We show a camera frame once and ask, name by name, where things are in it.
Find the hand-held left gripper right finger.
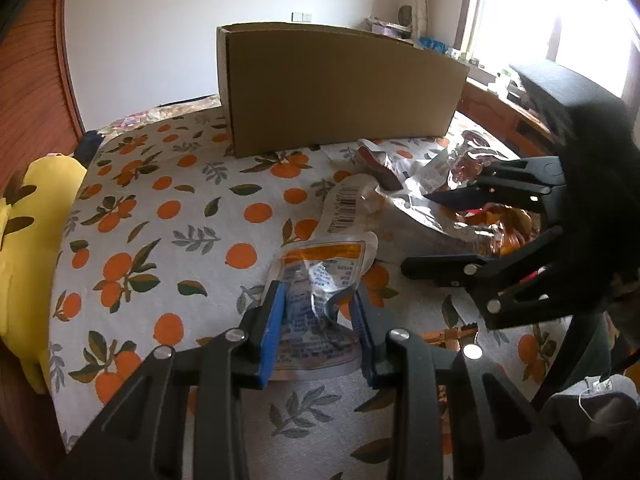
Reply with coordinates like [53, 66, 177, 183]
[348, 285, 583, 480]

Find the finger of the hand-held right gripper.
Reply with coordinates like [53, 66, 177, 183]
[400, 226, 567, 332]
[424, 156, 568, 213]

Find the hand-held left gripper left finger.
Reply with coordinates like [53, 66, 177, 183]
[60, 280, 288, 480]

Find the clear packet of orange snacks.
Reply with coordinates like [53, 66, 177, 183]
[390, 194, 547, 262]

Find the clear packet with orange label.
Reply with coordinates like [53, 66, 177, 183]
[264, 231, 380, 383]

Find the brown cardboard box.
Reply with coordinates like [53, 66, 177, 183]
[216, 21, 471, 159]

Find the clear crinkled snack packet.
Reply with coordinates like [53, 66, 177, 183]
[400, 130, 506, 198]

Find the wooden cabinet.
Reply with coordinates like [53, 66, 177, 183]
[457, 79, 557, 157]

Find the dark red snack packet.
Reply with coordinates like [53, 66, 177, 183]
[356, 138, 404, 192]

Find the white packet with black stripes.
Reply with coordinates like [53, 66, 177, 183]
[320, 172, 389, 241]

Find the orange print bedsheet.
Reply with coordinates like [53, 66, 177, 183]
[47, 97, 601, 461]

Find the window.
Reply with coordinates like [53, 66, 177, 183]
[470, 0, 640, 106]

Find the pile of papers and boxes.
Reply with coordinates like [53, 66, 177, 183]
[365, 5, 416, 43]

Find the grey clothing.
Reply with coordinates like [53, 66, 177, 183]
[540, 374, 640, 480]

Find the flower patterned quilt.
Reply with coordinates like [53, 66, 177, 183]
[99, 94, 224, 132]

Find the yellow plush toy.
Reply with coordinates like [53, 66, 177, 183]
[0, 154, 89, 395]

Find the dark blue cloth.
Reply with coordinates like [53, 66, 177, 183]
[74, 130, 104, 167]

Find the reddish wooden wardrobe door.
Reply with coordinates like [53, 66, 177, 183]
[0, 0, 87, 196]

